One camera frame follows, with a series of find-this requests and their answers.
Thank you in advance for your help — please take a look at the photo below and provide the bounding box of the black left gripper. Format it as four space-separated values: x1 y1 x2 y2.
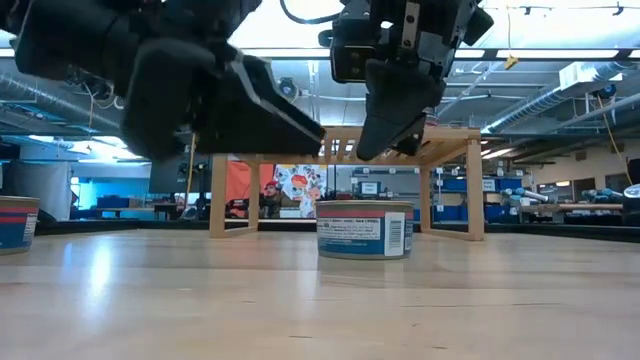
119 38 326 162

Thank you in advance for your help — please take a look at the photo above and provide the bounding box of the black device with silver oval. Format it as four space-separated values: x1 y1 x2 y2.
622 158 640 226

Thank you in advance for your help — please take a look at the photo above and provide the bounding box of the wooden background table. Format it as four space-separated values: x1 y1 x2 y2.
519 202 625 226

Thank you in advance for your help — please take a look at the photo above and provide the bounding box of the white hanging sheet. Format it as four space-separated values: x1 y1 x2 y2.
9 159 74 221

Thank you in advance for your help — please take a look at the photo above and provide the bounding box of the blue storage bin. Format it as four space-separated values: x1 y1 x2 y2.
483 204 521 224

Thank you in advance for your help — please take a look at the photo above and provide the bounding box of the plain gold lid can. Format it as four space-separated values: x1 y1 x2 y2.
315 200 415 260
0 195 40 256

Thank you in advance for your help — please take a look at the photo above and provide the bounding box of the black metal table frame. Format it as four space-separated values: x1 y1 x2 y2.
34 218 640 244

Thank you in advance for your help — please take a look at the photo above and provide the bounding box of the black round ceiling device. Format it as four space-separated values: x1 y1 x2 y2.
277 77 301 102

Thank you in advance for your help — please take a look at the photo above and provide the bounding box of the black right camera cable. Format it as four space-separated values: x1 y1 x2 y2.
278 0 346 26

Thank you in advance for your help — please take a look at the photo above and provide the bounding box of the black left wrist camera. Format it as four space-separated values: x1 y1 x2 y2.
159 0 264 51

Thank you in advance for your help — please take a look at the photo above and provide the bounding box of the black hanging ceiling device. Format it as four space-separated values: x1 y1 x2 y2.
79 74 117 104

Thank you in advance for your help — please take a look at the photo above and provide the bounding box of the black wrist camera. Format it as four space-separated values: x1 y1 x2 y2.
318 0 386 84
159 0 264 51

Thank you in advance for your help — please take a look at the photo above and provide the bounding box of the grey ceiling pipe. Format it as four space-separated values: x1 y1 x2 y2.
0 72 126 132

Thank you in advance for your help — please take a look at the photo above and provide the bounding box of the wooden slatted shelf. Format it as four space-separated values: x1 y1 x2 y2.
209 125 485 242

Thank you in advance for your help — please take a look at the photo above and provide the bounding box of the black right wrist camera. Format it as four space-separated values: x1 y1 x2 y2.
318 0 386 84

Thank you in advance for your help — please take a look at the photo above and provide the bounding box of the silver ceiling duct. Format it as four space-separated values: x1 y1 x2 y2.
482 60 626 135

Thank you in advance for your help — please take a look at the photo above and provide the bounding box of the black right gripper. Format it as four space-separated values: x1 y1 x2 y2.
355 0 495 162

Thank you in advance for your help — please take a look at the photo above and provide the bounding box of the orange wall panel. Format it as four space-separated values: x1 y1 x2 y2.
225 160 275 204

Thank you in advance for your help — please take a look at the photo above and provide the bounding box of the black monitor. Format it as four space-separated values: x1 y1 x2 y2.
148 154 214 195

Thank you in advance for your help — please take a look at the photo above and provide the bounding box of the dark background bench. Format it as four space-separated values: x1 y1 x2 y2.
94 197 179 221

